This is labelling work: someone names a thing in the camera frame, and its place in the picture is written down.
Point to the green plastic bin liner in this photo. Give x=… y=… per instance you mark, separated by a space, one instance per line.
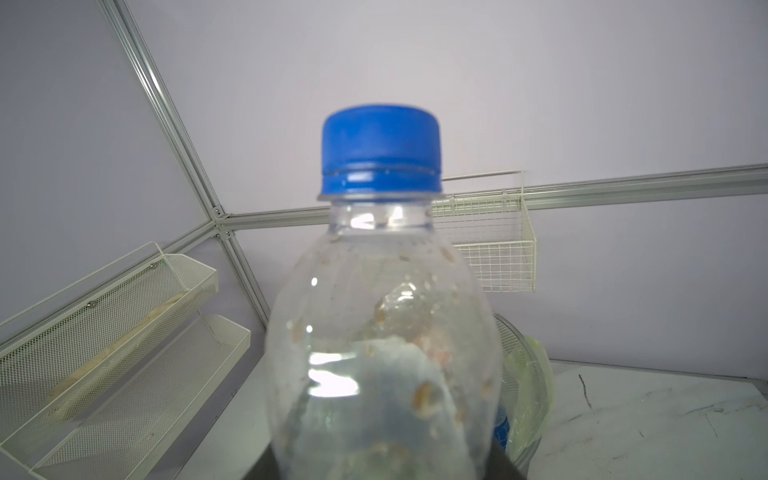
x=528 y=390

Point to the small blue label bottle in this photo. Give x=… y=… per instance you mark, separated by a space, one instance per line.
x=382 y=354

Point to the grey mesh waste bin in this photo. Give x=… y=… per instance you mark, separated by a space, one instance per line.
x=522 y=390

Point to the white mesh two-tier shelf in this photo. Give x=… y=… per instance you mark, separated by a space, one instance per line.
x=99 y=379

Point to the white wire wall basket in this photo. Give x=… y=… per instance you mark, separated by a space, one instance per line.
x=492 y=229

